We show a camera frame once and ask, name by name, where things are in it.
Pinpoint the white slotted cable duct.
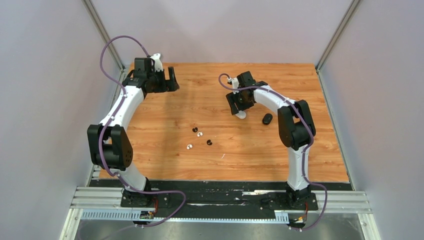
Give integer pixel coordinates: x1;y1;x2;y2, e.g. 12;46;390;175
80;210;290;224

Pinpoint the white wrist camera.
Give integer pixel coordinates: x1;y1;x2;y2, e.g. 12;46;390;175
150;53;164;72
227;77;239;94

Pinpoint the aluminium corner post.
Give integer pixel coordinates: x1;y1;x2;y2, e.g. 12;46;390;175
315;0;363;73
81;0;125;71

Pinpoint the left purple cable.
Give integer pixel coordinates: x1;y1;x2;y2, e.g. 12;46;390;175
97;35;187;229

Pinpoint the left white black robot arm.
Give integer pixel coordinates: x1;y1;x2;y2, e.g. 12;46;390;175
87;53;179;207

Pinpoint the black earbud charging case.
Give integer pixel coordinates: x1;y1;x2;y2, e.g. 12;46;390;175
262;113;273;126

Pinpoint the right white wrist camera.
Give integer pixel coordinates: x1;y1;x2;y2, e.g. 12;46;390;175
227;77;239;94

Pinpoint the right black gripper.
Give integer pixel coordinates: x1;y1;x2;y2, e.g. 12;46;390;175
227;88;254;116

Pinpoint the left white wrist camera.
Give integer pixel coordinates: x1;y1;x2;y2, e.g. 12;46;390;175
150;53;164;72

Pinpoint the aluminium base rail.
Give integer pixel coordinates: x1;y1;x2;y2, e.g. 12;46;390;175
70;187;372;214

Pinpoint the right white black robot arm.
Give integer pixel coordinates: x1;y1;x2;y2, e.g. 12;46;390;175
222;71;316;209

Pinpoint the right aluminium corner post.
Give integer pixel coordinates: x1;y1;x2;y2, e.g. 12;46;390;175
315;0;363;73

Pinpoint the white earbud charging case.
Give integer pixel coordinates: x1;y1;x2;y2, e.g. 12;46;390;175
235;111;247;120

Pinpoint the left aluminium corner post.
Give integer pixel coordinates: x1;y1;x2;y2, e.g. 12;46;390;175
81;0;125;71

